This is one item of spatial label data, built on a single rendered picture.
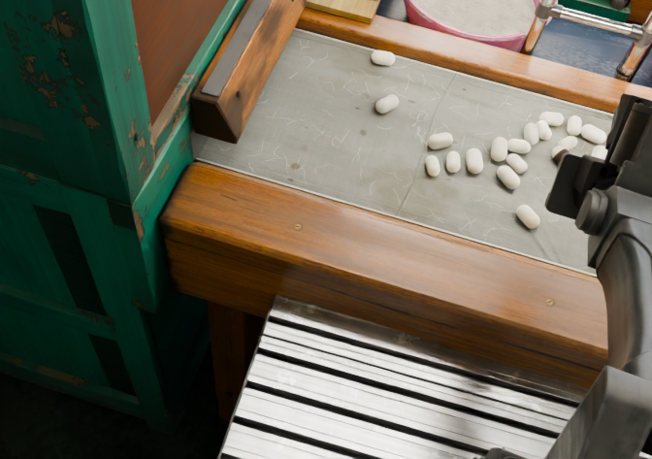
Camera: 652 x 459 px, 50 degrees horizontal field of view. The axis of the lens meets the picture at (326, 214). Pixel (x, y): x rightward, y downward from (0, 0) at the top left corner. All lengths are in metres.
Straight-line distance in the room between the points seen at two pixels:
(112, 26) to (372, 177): 0.44
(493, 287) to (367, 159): 0.25
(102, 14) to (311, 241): 0.38
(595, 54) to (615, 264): 0.81
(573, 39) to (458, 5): 0.23
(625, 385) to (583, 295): 0.47
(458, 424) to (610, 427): 0.46
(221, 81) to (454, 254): 0.35
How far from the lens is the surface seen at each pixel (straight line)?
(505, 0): 1.30
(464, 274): 0.87
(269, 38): 0.99
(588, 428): 0.44
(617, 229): 0.59
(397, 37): 1.12
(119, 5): 0.66
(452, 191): 0.97
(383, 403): 0.88
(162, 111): 0.84
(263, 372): 0.88
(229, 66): 0.90
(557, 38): 1.36
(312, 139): 0.99
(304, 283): 0.88
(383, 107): 1.02
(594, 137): 1.09
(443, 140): 1.00
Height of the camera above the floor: 1.48
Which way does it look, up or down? 55 degrees down
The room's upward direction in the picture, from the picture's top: 9 degrees clockwise
